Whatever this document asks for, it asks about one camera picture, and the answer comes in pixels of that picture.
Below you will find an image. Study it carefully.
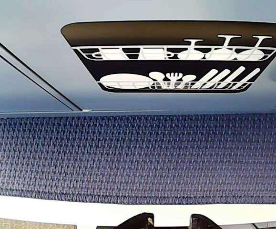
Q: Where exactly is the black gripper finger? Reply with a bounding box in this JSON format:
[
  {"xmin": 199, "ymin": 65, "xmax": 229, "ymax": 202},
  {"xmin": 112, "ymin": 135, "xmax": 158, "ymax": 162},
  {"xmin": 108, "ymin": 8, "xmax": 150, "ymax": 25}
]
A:
[
  {"xmin": 189, "ymin": 213, "xmax": 224, "ymax": 229},
  {"xmin": 128, "ymin": 211, "xmax": 155, "ymax": 229}
]

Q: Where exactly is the dish rack print dishwasher door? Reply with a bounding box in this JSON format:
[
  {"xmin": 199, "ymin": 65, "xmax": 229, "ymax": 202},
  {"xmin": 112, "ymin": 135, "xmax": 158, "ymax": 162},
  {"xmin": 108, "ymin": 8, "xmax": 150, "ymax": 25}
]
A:
[{"xmin": 0, "ymin": 0, "xmax": 276, "ymax": 113}]

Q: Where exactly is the blue woven mat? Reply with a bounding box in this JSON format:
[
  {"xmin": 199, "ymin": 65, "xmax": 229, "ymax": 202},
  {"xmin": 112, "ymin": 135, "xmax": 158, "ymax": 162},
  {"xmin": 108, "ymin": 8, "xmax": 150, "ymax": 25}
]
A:
[{"xmin": 0, "ymin": 113, "xmax": 276, "ymax": 205}]

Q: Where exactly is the blue toy kitchen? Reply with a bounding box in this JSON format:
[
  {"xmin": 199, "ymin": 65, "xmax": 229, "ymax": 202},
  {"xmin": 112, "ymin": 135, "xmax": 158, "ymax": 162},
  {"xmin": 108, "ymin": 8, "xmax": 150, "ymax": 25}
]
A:
[{"xmin": 0, "ymin": 30, "xmax": 276, "ymax": 119}]

